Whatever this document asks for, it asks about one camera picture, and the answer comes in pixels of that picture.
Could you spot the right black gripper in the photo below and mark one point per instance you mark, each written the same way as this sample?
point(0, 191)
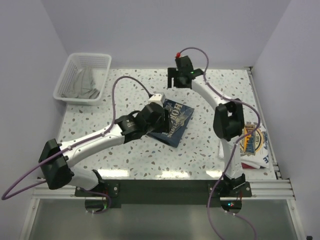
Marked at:
point(171, 72)

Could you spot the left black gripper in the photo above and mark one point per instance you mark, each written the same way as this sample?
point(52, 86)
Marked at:
point(166, 123)

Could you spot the blue tank top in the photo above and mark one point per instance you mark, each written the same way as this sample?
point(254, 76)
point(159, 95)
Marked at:
point(180, 114)

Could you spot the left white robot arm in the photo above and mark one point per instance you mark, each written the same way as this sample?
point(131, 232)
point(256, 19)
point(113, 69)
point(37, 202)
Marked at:
point(58, 160)

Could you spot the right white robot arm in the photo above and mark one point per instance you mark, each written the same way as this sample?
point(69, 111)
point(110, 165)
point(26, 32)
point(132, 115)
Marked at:
point(228, 120)

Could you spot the grey garment in basket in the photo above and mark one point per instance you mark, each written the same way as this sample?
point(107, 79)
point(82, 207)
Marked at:
point(84, 86)

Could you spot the white plastic laundry basket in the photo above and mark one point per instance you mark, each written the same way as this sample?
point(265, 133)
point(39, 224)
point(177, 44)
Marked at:
point(99, 62)

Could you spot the folded red shirt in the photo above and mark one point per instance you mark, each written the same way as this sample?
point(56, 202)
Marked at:
point(250, 167)

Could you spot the folded white printed shirt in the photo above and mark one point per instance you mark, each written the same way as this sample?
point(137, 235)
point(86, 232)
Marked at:
point(253, 149)

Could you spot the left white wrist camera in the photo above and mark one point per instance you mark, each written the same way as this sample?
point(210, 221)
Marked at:
point(157, 98)

